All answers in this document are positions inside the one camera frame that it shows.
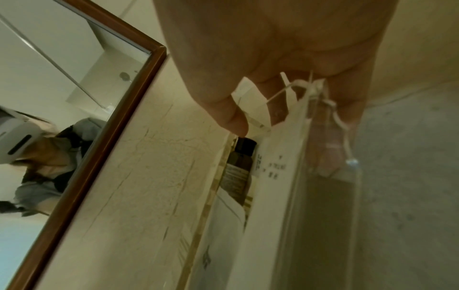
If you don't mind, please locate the person's right hand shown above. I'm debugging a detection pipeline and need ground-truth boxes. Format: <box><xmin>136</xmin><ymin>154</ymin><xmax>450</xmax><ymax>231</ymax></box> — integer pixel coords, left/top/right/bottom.
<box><xmin>152</xmin><ymin>0</ymin><xmax>399</xmax><ymax>137</ymax></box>

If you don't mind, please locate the mirror with dark wooden frame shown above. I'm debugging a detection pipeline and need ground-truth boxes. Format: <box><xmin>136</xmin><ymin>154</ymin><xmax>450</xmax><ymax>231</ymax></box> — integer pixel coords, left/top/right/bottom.
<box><xmin>0</xmin><ymin>0</ymin><xmax>168</xmax><ymax>290</ymax></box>

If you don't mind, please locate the white amenity packet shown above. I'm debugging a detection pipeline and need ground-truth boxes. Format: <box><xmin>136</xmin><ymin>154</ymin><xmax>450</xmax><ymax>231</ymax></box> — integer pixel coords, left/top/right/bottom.
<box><xmin>245</xmin><ymin>70</ymin><xmax>361</xmax><ymax>290</ymax></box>

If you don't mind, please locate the small dark toiletries bottle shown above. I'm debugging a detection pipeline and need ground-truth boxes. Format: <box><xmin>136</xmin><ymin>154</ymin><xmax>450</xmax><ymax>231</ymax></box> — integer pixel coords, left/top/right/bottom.
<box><xmin>218</xmin><ymin>137</ymin><xmax>259</xmax><ymax>207</ymax></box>

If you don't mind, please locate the transparent tray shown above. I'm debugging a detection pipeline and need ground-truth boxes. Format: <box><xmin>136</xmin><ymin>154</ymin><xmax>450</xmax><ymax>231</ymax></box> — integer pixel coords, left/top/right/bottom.
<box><xmin>179</xmin><ymin>76</ymin><xmax>363</xmax><ymax>290</ymax></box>

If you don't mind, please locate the cream amenity packet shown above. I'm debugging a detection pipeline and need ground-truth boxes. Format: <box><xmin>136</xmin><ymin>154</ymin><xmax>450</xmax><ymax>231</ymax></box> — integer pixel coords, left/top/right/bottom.
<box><xmin>175</xmin><ymin>192</ymin><xmax>249</xmax><ymax>290</ymax></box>

